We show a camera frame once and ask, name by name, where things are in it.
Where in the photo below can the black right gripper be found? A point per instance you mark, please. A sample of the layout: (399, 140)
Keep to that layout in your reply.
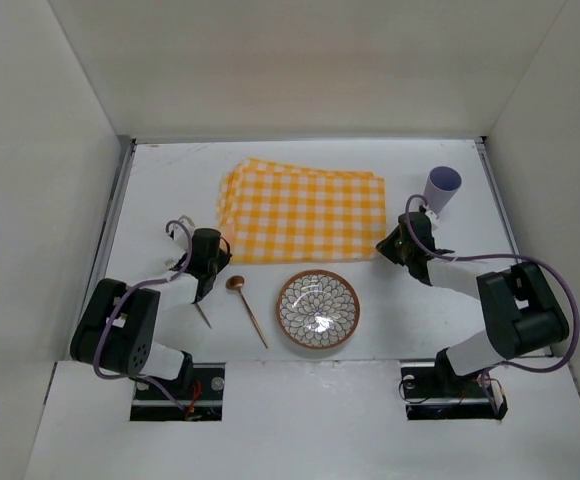
(397, 251)

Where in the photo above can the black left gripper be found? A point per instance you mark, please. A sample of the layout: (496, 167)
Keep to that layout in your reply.
(203, 288)

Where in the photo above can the copper spoon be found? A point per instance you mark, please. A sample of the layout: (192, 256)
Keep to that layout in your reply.
(235, 284)

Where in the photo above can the silver fork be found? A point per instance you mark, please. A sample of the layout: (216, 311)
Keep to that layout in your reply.
(203, 315)

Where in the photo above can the lavender cup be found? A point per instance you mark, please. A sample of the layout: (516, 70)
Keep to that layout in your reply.
(441, 185)

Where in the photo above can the yellow white checkered cloth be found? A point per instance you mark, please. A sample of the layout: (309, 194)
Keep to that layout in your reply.
(279, 213)

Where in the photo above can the floral patterned bowl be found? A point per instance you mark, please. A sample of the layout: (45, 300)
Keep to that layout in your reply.
(317, 309)

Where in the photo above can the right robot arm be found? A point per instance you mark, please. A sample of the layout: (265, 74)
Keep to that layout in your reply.
(519, 309)

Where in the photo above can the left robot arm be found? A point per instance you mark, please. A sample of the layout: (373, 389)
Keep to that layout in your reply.
(115, 334)

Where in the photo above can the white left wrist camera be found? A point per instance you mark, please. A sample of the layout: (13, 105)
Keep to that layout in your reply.
(180, 231)

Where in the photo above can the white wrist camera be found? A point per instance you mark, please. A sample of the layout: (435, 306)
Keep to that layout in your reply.
(430, 214)
(180, 231)

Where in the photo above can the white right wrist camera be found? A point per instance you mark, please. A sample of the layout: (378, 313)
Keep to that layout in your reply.
(430, 214)

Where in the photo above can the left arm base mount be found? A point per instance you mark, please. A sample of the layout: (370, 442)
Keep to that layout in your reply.
(199, 400)

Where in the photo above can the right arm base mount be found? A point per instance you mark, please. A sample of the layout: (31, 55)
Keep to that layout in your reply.
(427, 398)

